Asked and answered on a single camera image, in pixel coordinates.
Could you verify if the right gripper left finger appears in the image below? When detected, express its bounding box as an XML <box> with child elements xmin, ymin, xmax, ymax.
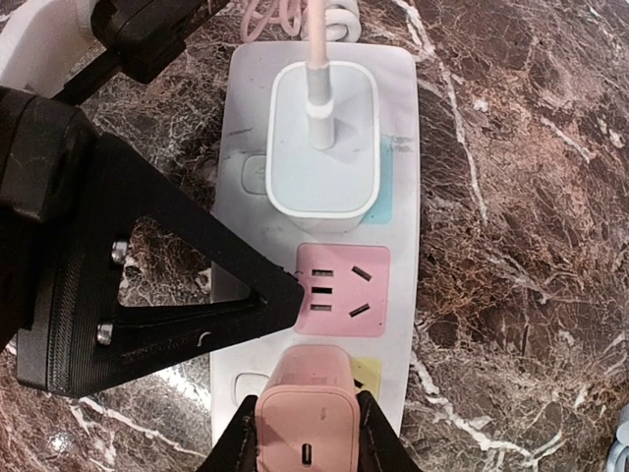
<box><xmin>197</xmin><ymin>395</ymin><xmax>257</xmax><ymax>472</ymax></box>

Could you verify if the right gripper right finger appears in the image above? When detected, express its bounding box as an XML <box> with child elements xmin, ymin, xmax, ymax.
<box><xmin>357</xmin><ymin>390</ymin><xmax>422</xmax><ymax>472</ymax></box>

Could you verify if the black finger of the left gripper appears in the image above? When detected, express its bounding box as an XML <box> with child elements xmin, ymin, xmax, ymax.
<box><xmin>0</xmin><ymin>86</ymin><xmax>306</xmax><ymax>399</ymax></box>

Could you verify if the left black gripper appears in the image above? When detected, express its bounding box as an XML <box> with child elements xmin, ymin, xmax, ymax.
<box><xmin>58</xmin><ymin>0</ymin><xmax>227</xmax><ymax>105</ymax></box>

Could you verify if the pink charger plug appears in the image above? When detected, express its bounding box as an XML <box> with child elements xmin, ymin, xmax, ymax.
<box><xmin>256</xmin><ymin>344</ymin><xmax>361</xmax><ymax>471</ymax></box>

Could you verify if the white multicolour power strip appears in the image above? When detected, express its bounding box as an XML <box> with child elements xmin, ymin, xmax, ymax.
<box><xmin>208</xmin><ymin>41</ymin><xmax>423</xmax><ymax>472</ymax></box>

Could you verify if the white strip cable bundle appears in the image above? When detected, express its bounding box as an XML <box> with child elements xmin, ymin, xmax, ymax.
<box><xmin>323</xmin><ymin>0</ymin><xmax>363</xmax><ymax>45</ymax></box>

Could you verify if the white charger with pink cable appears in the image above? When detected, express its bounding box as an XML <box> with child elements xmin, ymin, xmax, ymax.
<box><xmin>241</xmin><ymin>1</ymin><xmax>380</xmax><ymax>233</ymax></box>

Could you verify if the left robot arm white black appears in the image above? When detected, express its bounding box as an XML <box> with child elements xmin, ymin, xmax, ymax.
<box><xmin>1</xmin><ymin>1</ymin><xmax>304</xmax><ymax>398</ymax></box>

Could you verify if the grey-blue power strip cable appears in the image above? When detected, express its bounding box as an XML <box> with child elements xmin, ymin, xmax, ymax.
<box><xmin>606</xmin><ymin>402</ymin><xmax>629</xmax><ymax>472</ymax></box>

